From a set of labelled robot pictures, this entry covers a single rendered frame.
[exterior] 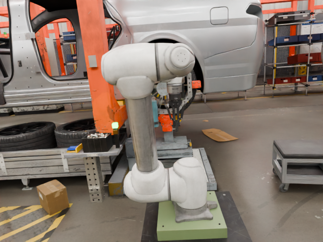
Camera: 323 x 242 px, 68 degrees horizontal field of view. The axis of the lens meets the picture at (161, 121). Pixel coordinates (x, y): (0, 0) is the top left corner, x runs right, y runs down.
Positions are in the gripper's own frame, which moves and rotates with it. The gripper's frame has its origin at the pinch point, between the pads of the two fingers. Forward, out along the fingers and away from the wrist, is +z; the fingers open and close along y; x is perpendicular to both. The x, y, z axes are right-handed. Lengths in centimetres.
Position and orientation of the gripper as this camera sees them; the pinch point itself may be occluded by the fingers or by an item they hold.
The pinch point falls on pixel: (176, 125)
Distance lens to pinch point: 147.1
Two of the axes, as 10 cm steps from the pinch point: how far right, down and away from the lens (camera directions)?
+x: -0.5, -2.4, 9.7
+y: 10.0, -0.8, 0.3
